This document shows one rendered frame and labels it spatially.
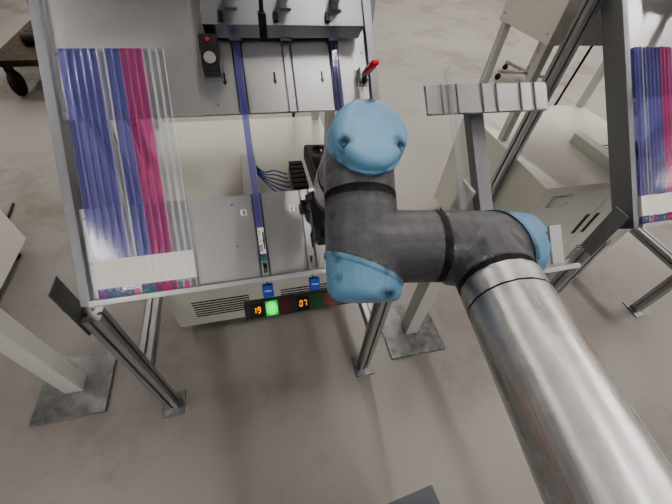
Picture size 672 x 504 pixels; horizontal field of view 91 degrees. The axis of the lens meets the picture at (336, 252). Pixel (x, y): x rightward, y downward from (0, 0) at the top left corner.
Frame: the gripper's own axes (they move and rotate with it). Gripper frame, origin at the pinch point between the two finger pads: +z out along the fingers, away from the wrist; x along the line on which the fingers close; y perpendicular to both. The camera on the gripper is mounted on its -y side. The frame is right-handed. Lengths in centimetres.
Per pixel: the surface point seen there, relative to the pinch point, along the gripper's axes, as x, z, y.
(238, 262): -17.2, 15.8, 3.4
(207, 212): -22.3, 12.8, -8.3
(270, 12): -3.4, -3.0, -44.7
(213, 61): -16.2, 0.5, -36.1
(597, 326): 140, 77, 46
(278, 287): -8, 73, 5
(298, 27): 2.2, -1.7, -42.4
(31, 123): -163, 192, -152
